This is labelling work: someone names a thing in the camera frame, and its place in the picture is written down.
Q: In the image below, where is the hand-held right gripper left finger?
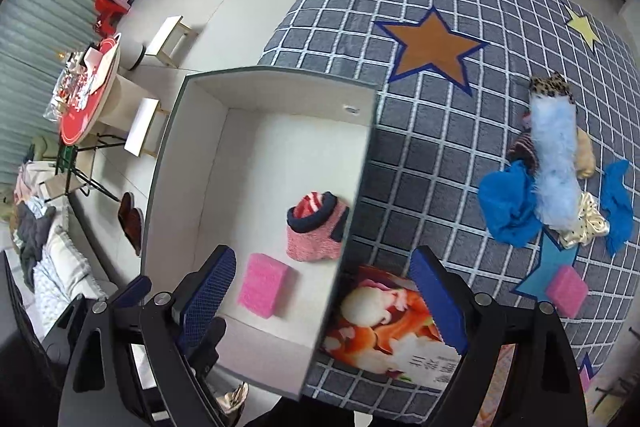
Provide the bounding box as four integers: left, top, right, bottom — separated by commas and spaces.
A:
59, 245, 237, 427

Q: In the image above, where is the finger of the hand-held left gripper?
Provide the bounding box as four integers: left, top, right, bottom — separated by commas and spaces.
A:
187, 317, 227, 378
106, 276, 152, 308

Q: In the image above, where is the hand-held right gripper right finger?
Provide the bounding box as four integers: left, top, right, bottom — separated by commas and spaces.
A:
407, 245, 588, 427

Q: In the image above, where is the blue cloth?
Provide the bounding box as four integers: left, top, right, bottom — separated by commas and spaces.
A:
479, 161, 546, 247
600, 159, 635, 255

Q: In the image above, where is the white storage box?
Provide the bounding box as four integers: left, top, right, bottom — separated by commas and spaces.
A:
139, 66, 380, 400

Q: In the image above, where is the cream satin dotted scrunchie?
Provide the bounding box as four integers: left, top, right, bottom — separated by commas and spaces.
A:
559, 193, 612, 249

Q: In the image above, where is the multicoloured knit hat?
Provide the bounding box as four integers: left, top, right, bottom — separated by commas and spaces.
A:
506, 129, 538, 172

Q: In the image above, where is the light blue fluffy scarf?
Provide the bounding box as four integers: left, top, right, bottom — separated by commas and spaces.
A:
530, 96, 583, 228

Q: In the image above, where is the dark red slipper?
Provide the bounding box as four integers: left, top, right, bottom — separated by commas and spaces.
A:
119, 192, 136, 233
125, 208, 145, 257

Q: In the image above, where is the cream satin shoe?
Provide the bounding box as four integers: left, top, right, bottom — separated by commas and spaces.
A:
215, 382, 250, 418

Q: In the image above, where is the printed food picture packet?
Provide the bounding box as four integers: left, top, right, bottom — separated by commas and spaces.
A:
320, 264, 463, 390

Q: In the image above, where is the white patterned cushion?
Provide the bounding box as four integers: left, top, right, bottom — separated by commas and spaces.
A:
30, 202, 108, 338

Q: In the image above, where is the red striped knit sock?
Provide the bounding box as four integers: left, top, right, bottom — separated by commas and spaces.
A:
286, 191, 351, 263

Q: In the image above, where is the pile of clothes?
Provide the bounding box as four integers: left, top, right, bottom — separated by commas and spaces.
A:
10, 134, 61, 278

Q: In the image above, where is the grey plaid star blanket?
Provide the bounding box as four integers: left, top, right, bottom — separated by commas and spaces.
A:
252, 0, 640, 427

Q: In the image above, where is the white wooden bench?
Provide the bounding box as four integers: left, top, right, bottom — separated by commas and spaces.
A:
122, 98, 168, 158
144, 16, 200, 68

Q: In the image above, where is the red round table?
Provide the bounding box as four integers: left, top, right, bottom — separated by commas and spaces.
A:
52, 33, 138, 202

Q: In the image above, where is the beige scrunchie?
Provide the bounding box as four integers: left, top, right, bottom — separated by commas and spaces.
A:
575, 127, 597, 180

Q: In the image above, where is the clutter of tableware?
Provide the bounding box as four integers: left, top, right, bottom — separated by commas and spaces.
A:
45, 47, 108, 120

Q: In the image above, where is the white round bin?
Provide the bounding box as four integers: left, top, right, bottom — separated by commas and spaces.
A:
120, 39, 147, 72

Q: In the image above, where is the leopard print scrunchie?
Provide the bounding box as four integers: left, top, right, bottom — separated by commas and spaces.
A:
530, 72, 572, 100

